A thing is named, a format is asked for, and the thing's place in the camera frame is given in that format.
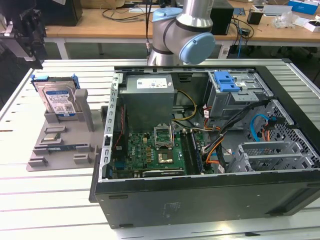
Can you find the hard disk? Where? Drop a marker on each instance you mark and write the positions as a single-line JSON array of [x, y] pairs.
[[58, 100]]

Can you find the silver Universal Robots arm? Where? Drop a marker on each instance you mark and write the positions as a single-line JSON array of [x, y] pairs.
[[180, 32]]

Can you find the grey disk bay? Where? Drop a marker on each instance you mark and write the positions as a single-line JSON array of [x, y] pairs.
[[270, 157]]

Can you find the large black box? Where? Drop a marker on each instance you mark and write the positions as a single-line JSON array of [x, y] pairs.
[[62, 11]]

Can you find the long wooden desk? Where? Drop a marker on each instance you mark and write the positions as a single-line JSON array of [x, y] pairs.
[[100, 30]]

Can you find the CPU chip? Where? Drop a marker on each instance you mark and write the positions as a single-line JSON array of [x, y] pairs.
[[52, 137]]

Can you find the grey parts rack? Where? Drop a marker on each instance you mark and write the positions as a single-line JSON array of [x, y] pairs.
[[67, 140]]

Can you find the blue RAM stick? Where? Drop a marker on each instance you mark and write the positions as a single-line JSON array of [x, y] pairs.
[[61, 147]]

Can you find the grey power supply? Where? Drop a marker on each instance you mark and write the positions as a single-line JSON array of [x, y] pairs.
[[147, 105]]

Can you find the green motherboard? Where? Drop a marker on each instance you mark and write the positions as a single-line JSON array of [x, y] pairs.
[[140, 155]]

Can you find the CPU socket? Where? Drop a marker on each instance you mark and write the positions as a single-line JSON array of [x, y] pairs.
[[165, 156]]

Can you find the black graphics card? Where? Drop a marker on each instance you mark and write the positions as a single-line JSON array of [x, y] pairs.
[[162, 173]]

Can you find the black computer tower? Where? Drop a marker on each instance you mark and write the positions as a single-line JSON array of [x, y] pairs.
[[223, 20]]

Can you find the black RAM slot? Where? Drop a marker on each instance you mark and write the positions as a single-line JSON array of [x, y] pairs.
[[187, 155]]

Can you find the blue drive latch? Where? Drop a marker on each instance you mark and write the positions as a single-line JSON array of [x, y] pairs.
[[226, 82]]

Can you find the installed RAM stick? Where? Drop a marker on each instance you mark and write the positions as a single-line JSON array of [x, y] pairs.
[[197, 155]]

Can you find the grey drive cage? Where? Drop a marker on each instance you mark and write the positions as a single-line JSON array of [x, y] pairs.
[[230, 102]]

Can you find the small black cube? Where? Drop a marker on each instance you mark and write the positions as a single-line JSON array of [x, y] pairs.
[[255, 17]]

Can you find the black open PC case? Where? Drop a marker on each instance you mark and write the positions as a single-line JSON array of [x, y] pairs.
[[200, 200]]

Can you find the wooden desk with clutter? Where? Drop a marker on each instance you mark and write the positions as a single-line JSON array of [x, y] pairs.
[[275, 32]]

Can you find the grey flat tray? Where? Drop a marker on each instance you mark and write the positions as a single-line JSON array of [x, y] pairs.
[[277, 10]]

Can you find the clear plastic bags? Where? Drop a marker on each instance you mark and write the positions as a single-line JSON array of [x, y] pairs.
[[285, 21]]

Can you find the blue cardboard box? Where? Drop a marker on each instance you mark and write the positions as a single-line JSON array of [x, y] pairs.
[[303, 5]]

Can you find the white box with black insert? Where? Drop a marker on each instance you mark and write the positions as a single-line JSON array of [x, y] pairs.
[[312, 25]]

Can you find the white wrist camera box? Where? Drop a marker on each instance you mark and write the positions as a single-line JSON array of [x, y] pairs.
[[8, 27]]

